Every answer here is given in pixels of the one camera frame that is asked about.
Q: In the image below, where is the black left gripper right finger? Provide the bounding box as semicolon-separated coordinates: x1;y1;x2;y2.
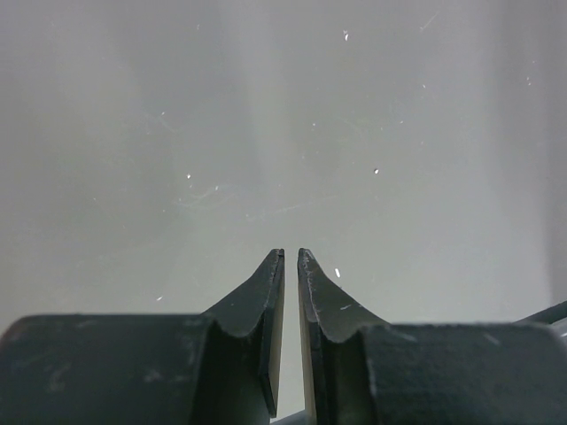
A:
297;248;566;424

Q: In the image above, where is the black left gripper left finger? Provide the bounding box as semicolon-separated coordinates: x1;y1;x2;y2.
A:
1;249;285;424

